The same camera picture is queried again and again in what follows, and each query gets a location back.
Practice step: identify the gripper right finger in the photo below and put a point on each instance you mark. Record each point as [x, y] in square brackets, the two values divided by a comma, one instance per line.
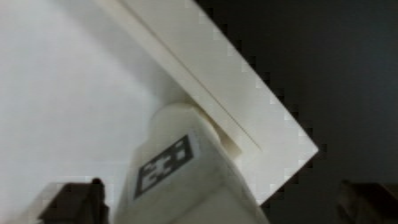
[367, 203]

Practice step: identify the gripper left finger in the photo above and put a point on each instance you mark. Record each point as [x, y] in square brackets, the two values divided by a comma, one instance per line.
[77, 206]

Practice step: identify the white leg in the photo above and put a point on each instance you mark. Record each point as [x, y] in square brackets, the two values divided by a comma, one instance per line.
[186, 187]

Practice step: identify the white square table top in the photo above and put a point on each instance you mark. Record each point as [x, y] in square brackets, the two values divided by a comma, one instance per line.
[104, 59]

